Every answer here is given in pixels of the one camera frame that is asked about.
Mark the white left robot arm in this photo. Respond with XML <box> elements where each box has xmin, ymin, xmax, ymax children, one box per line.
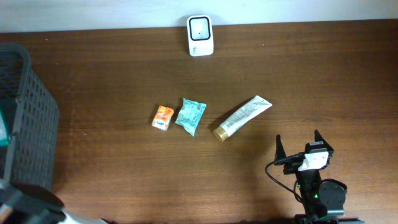
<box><xmin>1</xmin><ymin>179</ymin><xmax>110</xmax><ymax>224</ymax></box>

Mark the teal snack packet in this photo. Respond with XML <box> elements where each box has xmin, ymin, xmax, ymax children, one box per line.
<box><xmin>175</xmin><ymin>98</ymin><xmax>207</xmax><ymax>136</ymax></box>

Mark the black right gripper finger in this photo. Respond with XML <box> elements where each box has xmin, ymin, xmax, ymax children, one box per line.
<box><xmin>275</xmin><ymin>134</ymin><xmax>286</xmax><ymax>159</ymax></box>
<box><xmin>314</xmin><ymin>129</ymin><xmax>325</xmax><ymax>143</ymax></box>

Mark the white tube with gold cap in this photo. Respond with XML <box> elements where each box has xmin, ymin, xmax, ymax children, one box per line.
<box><xmin>213</xmin><ymin>95</ymin><xmax>272</xmax><ymax>142</ymax></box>

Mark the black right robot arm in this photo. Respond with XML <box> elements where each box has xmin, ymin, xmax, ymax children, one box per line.
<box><xmin>265</xmin><ymin>130</ymin><xmax>363</xmax><ymax>224</ymax></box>

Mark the grey plastic mesh basket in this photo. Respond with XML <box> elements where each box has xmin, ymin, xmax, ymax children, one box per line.
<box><xmin>1</xmin><ymin>44</ymin><xmax>60</xmax><ymax>190</ymax></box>

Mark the orange small packet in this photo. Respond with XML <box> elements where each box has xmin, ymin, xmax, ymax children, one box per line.
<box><xmin>152</xmin><ymin>105</ymin><xmax>174</xmax><ymax>131</ymax></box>

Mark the white barcode scanner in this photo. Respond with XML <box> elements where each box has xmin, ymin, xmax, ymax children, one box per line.
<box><xmin>187</xmin><ymin>15</ymin><xmax>214</xmax><ymax>57</ymax></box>

